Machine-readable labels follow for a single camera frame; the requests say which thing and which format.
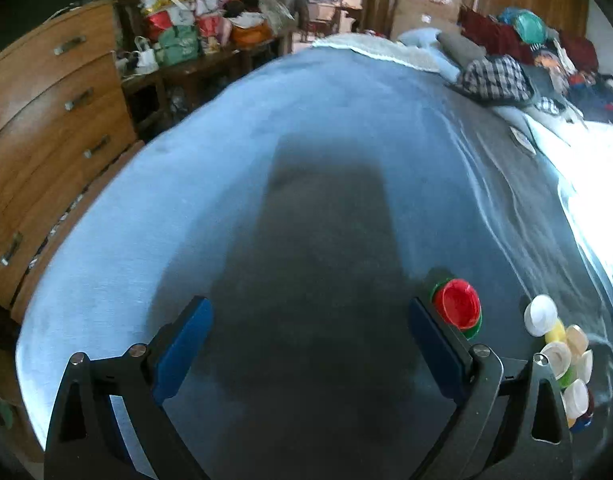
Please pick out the green bottle cap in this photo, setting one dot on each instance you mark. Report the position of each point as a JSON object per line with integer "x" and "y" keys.
{"x": 473, "y": 327}

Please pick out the white duvet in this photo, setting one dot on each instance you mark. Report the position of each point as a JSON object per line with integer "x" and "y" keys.
{"x": 582, "y": 153}

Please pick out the pile of bags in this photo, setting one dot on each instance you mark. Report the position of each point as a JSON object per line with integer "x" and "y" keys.
{"x": 163, "y": 33}

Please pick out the plaid shirt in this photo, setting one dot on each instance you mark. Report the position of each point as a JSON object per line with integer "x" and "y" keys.
{"x": 496, "y": 80}

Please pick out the grey blue bed blanket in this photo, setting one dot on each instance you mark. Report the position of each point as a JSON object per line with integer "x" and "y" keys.
{"x": 310, "y": 201}

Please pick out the wooden dresser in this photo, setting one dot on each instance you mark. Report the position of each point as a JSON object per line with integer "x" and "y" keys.
{"x": 63, "y": 123}

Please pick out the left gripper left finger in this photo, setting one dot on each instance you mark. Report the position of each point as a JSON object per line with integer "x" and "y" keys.
{"x": 84, "y": 439}

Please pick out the red bottle cap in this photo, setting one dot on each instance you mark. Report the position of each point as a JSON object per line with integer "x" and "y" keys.
{"x": 457, "y": 303}

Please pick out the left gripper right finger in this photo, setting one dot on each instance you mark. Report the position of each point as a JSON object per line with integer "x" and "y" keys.
{"x": 532, "y": 441}

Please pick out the blue cap with brown cap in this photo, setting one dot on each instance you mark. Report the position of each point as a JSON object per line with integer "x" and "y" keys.
{"x": 586, "y": 419}

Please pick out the white small device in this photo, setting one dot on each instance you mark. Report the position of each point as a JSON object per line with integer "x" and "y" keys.
{"x": 523, "y": 141}

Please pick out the pile of clothes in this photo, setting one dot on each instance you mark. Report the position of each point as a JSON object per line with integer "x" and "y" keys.
{"x": 571, "y": 61}

